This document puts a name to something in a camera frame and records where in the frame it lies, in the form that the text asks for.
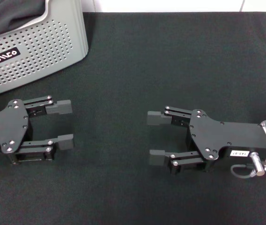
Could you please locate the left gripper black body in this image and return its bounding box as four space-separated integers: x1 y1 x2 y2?
0 98 34 165

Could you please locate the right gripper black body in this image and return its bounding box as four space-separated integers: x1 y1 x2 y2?
186 109 266 173

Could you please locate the black tablecloth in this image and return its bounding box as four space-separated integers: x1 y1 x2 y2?
0 11 266 225

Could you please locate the grey perforated storage box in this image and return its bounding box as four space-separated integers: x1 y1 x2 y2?
0 0 89 99

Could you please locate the black fabric box liner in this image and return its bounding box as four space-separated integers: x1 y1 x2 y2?
0 0 50 39

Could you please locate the right gripper cable silver plug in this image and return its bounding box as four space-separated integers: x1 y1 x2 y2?
231 151 265 179

